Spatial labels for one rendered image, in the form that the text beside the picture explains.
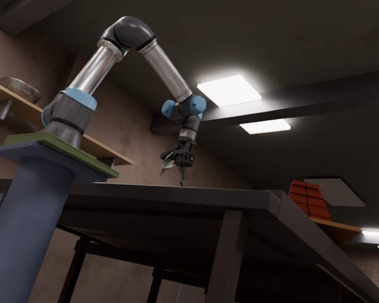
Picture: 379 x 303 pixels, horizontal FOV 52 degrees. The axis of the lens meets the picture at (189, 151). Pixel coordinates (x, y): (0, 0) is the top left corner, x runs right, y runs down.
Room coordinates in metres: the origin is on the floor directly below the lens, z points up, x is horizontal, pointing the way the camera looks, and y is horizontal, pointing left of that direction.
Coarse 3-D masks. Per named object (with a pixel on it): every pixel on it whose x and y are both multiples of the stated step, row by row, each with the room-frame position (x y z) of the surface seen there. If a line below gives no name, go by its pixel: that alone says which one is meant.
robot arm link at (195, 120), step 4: (192, 116) 1.59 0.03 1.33; (196, 116) 1.60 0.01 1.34; (200, 116) 1.62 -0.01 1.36; (188, 120) 1.59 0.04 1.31; (192, 120) 1.60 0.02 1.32; (196, 120) 1.61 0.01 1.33; (200, 120) 1.63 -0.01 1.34; (184, 124) 1.62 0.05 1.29; (188, 124) 1.61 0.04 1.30; (192, 124) 1.61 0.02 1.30; (196, 124) 1.61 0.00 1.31; (184, 128) 1.62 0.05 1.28; (188, 128) 1.61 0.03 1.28; (192, 128) 1.61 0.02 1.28; (196, 128) 1.62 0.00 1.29; (196, 132) 1.63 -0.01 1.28
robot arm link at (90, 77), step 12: (108, 36) 1.32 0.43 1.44; (108, 48) 1.33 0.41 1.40; (120, 48) 1.34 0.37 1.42; (96, 60) 1.33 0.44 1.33; (108, 60) 1.34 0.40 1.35; (120, 60) 1.39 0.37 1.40; (84, 72) 1.32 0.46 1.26; (96, 72) 1.33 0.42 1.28; (72, 84) 1.32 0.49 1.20; (84, 84) 1.32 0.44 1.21; (96, 84) 1.35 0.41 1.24; (60, 96) 1.30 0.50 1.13; (48, 108) 1.30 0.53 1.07; (48, 120) 1.31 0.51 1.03
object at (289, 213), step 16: (272, 192) 1.16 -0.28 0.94; (288, 208) 1.19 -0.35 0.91; (272, 224) 1.22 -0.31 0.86; (288, 224) 1.21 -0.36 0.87; (304, 224) 1.32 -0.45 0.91; (304, 240) 1.34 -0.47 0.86; (320, 240) 1.47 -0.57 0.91; (320, 256) 1.51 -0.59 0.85; (336, 256) 1.66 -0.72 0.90; (336, 272) 1.76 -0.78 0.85; (352, 272) 1.89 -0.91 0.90; (352, 288) 2.10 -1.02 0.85; (368, 288) 2.21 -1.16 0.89
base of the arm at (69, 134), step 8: (56, 120) 1.18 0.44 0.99; (64, 120) 1.18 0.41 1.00; (48, 128) 1.18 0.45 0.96; (56, 128) 1.17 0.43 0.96; (64, 128) 1.18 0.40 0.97; (72, 128) 1.19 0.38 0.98; (80, 128) 1.21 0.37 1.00; (64, 136) 1.17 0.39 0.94; (72, 136) 1.19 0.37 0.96; (80, 136) 1.23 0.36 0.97; (72, 144) 1.19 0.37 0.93; (80, 144) 1.25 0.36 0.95
